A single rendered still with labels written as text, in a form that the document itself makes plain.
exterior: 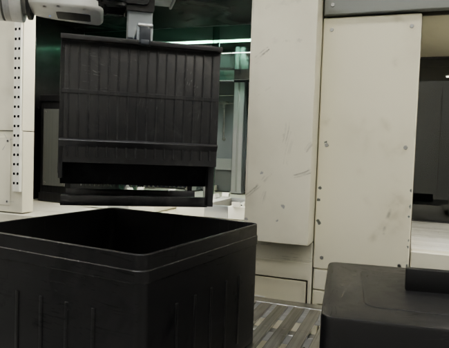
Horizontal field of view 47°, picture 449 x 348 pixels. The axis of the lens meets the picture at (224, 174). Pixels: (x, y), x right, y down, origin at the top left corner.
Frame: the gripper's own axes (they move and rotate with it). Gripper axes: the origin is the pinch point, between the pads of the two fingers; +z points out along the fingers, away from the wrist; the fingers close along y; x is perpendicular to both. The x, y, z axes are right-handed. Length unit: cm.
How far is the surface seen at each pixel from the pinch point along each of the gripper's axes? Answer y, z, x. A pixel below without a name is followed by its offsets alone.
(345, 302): 23, 24, -39
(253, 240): 9.3, 16.4, -33.6
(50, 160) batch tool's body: -74, -19, -26
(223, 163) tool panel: -112, 40, -26
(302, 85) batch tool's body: -6.9, 29.0, -9.2
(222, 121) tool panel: -114, 40, -10
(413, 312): 27, 30, -39
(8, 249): 15.7, -14.8, -33.4
